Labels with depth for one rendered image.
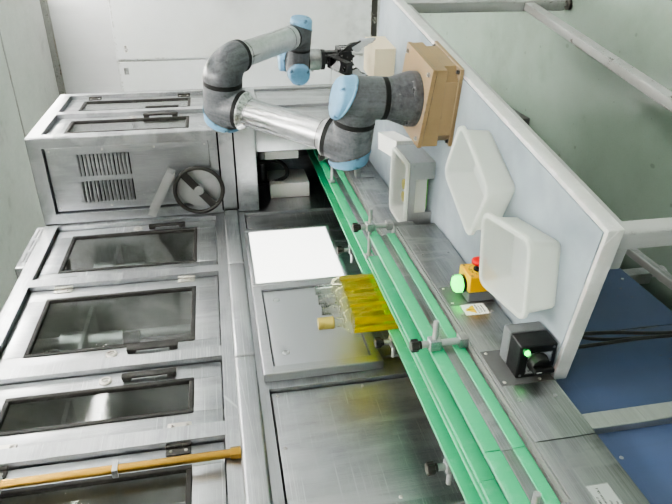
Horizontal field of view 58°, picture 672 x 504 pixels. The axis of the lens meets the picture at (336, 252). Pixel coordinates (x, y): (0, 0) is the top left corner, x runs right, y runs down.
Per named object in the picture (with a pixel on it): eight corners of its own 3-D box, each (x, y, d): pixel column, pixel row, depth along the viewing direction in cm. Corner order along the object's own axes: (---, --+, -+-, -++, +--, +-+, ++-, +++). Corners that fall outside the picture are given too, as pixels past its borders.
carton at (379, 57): (384, 36, 227) (365, 36, 226) (396, 48, 214) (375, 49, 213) (382, 68, 234) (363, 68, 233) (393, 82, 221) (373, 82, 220)
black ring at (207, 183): (226, 207, 265) (176, 211, 261) (222, 161, 255) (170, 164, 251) (226, 212, 261) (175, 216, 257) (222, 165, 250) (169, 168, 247)
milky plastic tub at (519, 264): (518, 207, 137) (481, 209, 135) (573, 236, 116) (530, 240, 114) (512, 279, 142) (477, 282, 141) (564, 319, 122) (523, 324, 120)
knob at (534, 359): (545, 369, 123) (553, 379, 121) (524, 371, 123) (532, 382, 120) (549, 351, 121) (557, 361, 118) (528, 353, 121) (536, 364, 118)
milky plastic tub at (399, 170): (412, 206, 209) (388, 208, 207) (417, 143, 198) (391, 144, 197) (428, 228, 194) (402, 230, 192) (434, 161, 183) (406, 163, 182)
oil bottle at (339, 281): (396, 285, 190) (329, 292, 187) (397, 269, 188) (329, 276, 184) (401, 295, 186) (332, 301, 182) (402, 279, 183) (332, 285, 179)
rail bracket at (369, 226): (389, 253, 194) (350, 256, 192) (391, 204, 186) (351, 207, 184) (391, 257, 191) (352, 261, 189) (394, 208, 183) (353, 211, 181)
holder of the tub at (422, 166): (413, 220, 211) (391, 221, 210) (418, 143, 198) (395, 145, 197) (428, 242, 196) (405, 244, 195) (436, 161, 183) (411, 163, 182)
